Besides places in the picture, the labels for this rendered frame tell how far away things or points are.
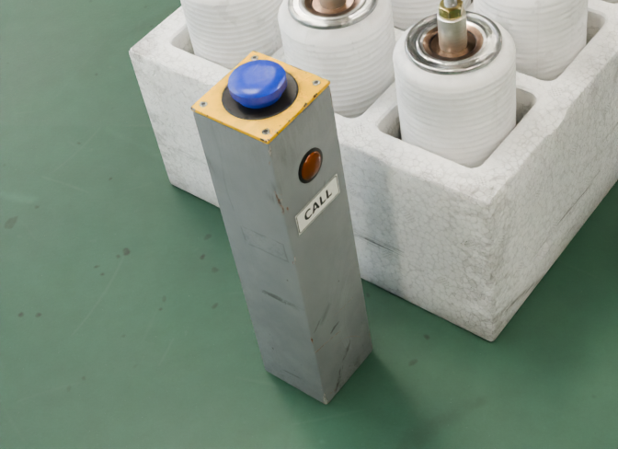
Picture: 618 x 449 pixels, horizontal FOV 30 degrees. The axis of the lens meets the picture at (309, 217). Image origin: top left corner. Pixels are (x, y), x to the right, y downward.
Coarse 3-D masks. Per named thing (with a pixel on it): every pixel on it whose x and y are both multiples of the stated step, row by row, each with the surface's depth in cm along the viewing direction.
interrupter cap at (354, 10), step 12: (288, 0) 96; (300, 0) 96; (312, 0) 96; (348, 0) 96; (360, 0) 95; (372, 0) 95; (300, 12) 95; (312, 12) 95; (324, 12) 95; (336, 12) 95; (348, 12) 94; (360, 12) 94; (312, 24) 94; (324, 24) 93; (336, 24) 93; (348, 24) 93
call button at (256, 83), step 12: (264, 60) 79; (240, 72) 79; (252, 72) 79; (264, 72) 78; (276, 72) 78; (228, 84) 78; (240, 84) 78; (252, 84) 78; (264, 84) 78; (276, 84) 77; (240, 96) 77; (252, 96) 77; (264, 96) 77; (276, 96) 78; (252, 108) 78
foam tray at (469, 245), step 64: (192, 64) 104; (576, 64) 97; (192, 128) 109; (384, 128) 97; (576, 128) 97; (192, 192) 118; (384, 192) 96; (448, 192) 90; (512, 192) 91; (576, 192) 103; (384, 256) 102; (448, 256) 96; (512, 256) 96; (448, 320) 103
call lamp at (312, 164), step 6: (312, 156) 81; (318, 156) 81; (306, 162) 80; (312, 162) 81; (318, 162) 82; (306, 168) 81; (312, 168) 81; (318, 168) 82; (306, 174) 81; (312, 174) 81
